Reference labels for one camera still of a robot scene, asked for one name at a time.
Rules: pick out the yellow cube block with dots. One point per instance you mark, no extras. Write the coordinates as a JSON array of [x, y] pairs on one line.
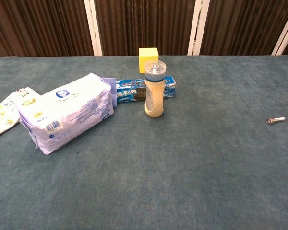
[[145, 57]]

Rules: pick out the silver metal bolt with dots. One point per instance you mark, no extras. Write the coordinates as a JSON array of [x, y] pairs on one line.
[[277, 119]]

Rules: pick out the purple white tissue pack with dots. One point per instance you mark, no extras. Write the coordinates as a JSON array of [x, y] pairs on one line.
[[69, 110]]

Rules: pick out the beige bottle with clear cap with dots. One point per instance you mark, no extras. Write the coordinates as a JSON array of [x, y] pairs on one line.
[[154, 100]]

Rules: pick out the blue cookie box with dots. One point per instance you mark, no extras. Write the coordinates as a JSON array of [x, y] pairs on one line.
[[130, 92]]

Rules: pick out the white yellow snack bag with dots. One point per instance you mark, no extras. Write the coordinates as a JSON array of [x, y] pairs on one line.
[[4, 115]]

